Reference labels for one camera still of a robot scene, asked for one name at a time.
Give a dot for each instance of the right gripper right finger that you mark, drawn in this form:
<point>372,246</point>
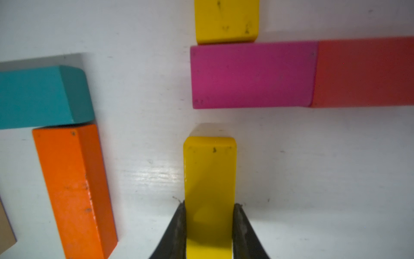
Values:
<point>246,244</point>

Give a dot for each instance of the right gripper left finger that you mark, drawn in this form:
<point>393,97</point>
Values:
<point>173,244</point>

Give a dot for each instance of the yellow block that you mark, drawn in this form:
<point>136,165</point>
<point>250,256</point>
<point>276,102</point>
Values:
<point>226,21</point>
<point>209,186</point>

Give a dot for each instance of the orange block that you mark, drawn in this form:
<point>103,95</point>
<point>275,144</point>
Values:
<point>74,172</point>

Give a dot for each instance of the natural wood block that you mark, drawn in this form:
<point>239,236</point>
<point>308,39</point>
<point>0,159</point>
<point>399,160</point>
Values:
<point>8,238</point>

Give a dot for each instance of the magenta block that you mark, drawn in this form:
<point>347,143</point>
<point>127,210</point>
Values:
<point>246,75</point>

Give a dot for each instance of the short teal block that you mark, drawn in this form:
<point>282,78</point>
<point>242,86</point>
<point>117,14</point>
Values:
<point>49,96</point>

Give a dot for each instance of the red block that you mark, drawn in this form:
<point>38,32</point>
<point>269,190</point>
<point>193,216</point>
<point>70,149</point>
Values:
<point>365,72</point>

